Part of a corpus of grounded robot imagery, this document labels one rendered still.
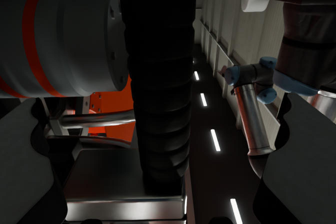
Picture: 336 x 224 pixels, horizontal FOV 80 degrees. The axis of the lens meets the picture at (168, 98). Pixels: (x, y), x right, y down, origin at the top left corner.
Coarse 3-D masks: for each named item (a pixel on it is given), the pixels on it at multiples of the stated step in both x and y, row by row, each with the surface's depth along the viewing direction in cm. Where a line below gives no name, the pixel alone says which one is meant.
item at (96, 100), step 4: (96, 92) 59; (92, 96) 56; (96, 96) 59; (100, 96) 61; (92, 100) 55; (96, 100) 59; (100, 100) 62; (92, 104) 55; (96, 104) 58; (100, 104) 62; (92, 108) 55; (96, 108) 58; (100, 108) 62; (92, 112) 56; (96, 112) 58
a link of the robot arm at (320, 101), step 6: (330, 84) 56; (324, 90) 57; (330, 90) 56; (312, 96) 62; (318, 96) 60; (324, 96) 59; (330, 96) 58; (312, 102) 62; (318, 102) 61; (324, 102) 60; (330, 102) 59; (318, 108) 61; (324, 108) 60; (330, 108) 60; (324, 114) 61; (330, 114) 61
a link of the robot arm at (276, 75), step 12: (288, 48) 50; (300, 48) 47; (288, 60) 50; (300, 60) 48; (312, 60) 47; (324, 60) 47; (276, 72) 55; (288, 72) 51; (300, 72) 49; (312, 72) 48; (324, 72) 49; (276, 84) 55; (288, 84) 52; (300, 84) 50; (312, 84) 50; (324, 84) 55
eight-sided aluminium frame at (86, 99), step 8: (72, 96) 53; (80, 96) 50; (88, 96) 53; (64, 104) 49; (72, 104) 53; (80, 104) 49; (88, 104) 53; (72, 112) 53; (80, 112) 49; (88, 112) 53; (72, 128) 48; (80, 128) 48; (88, 128) 52
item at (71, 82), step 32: (0, 0) 22; (32, 0) 22; (64, 0) 22; (96, 0) 22; (0, 32) 21; (32, 32) 21; (64, 32) 21; (96, 32) 21; (0, 64) 22; (32, 64) 22; (64, 64) 22; (96, 64) 22; (0, 96) 26; (32, 96) 27; (64, 96) 27
